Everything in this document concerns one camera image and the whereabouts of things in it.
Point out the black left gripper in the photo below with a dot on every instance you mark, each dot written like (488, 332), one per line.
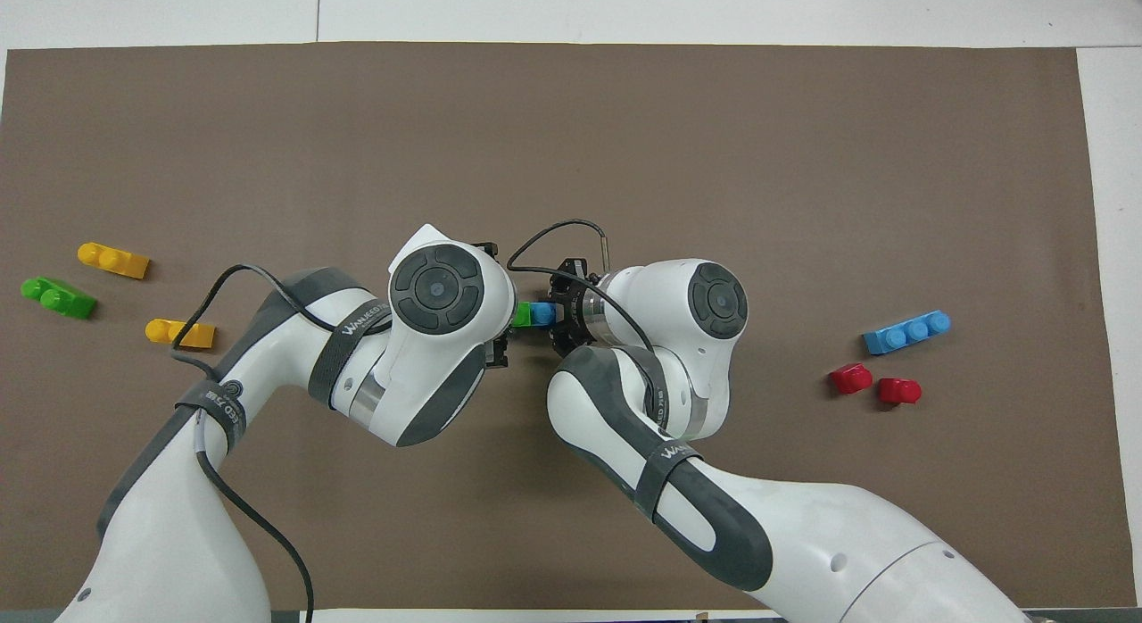
(498, 351)

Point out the brown table mat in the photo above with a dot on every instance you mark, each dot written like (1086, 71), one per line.
(803, 159)

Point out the green two-stud toy block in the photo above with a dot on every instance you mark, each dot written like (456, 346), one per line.
(523, 315)
(59, 298)

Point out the red one-stud toy block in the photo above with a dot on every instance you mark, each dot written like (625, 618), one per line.
(851, 379)
(898, 391)

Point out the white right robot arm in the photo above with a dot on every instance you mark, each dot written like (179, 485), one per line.
(678, 337)

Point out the yellow two-stud toy block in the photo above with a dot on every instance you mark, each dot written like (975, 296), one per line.
(181, 334)
(114, 261)

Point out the blue three-stud toy block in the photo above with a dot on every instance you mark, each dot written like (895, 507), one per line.
(906, 333)
(542, 314)

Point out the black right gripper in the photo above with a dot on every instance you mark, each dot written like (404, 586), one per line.
(568, 312)

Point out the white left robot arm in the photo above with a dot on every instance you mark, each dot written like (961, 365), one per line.
(419, 337)

